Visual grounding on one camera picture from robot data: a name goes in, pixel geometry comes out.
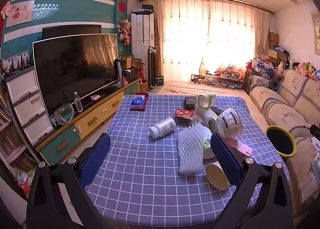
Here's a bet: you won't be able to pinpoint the blue white tissue pack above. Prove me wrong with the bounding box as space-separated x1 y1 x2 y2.
130 95 147 110

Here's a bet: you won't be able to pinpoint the floral floor mat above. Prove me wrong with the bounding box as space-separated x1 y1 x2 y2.
150 80 250 100

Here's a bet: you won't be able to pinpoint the white cup with green print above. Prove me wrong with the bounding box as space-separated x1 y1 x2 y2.
202 133 218 159

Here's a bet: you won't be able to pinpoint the white plastic drawer unit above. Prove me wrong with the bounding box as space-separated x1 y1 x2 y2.
5 66 55 147

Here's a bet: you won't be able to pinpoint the white pill bottle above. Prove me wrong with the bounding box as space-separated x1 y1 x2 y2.
149 117 177 139

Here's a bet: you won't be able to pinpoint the row of photo cards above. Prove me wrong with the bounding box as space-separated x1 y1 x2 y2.
5 50 30 72

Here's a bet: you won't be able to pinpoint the pile of plush toys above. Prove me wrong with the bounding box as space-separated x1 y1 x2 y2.
246 54 320 83

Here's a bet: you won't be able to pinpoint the framed wall picture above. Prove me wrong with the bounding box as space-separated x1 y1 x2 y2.
311 12 320 56

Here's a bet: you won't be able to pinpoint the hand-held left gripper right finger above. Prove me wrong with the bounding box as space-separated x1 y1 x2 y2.
210 133 293 229

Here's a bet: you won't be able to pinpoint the red snack packet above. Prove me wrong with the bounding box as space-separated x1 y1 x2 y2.
174 109 195 120

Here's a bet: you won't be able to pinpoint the beige sofa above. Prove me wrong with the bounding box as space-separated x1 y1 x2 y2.
244 68 320 217

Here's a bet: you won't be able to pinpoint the teal yellow television cabinet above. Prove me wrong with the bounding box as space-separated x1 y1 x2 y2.
35 78 142 166

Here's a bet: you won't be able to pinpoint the large flat television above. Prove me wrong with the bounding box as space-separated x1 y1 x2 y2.
32 34 119 117

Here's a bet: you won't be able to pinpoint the blue shuttlecock tube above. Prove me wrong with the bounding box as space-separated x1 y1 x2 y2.
115 60 123 82

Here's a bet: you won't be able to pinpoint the white foam net sleeve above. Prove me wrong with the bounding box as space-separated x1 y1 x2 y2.
177 123 213 176

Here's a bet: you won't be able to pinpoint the white cloth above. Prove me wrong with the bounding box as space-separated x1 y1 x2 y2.
192 93 217 127

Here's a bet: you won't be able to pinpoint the brown cartons beside sofa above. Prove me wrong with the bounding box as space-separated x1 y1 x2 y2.
268 32 280 60

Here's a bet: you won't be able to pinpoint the white standing air conditioner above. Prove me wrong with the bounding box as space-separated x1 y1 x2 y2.
131 10 155 87

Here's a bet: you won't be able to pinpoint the dark square box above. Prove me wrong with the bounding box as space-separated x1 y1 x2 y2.
183 96 197 110

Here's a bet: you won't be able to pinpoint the white green carton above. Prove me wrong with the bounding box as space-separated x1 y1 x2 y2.
209 108 225 134

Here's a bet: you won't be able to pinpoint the clear water bottle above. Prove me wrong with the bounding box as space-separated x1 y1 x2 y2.
74 92 83 113

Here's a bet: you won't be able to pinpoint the sheer embroidered curtain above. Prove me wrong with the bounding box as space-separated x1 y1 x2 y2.
154 0 270 87

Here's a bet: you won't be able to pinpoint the black tower fan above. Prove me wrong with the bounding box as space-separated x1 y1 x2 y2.
147 46 158 92

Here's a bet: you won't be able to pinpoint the white pink flower decoration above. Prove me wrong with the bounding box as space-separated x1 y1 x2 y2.
0 2 12 18

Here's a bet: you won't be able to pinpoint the hanging artificial flowers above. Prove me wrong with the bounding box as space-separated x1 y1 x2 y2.
116 16 132 45

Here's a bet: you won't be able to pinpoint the paper cup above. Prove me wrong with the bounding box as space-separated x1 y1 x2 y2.
205 161 230 191

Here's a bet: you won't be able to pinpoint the wall poster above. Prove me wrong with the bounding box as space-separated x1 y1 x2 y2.
5 0 35 28

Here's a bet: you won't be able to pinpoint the blue checked tablecloth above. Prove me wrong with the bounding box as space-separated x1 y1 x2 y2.
84 94 290 229

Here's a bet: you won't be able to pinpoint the bookshelf with books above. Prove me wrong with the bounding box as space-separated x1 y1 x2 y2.
0 89 40 194

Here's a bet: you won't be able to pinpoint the pink paper tag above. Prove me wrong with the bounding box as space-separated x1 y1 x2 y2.
226 136 253 156

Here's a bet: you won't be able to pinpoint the stack of cardboard boxes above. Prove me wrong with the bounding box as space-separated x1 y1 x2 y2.
119 55 147 80

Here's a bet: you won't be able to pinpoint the black bin with yellow rim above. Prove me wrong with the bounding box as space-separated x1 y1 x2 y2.
264 126 297 157

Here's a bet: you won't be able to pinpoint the white yogurt tub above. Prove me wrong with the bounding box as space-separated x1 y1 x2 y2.
216 107 243 139

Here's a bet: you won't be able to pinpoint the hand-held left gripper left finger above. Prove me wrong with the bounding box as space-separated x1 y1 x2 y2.
26 133 112 229

